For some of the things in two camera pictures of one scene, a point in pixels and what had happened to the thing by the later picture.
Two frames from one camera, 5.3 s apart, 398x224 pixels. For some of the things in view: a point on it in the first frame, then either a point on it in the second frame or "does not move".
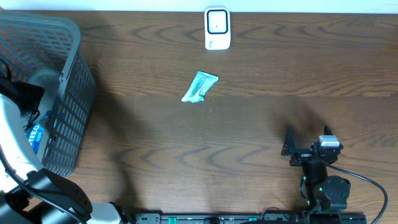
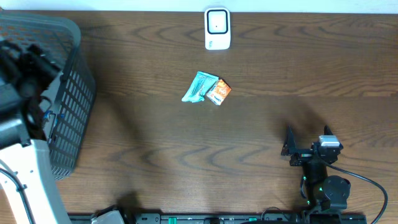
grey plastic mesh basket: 47,50 does not move
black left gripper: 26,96 → 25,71
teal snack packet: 201,83 does not move
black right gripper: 301,155 does not move
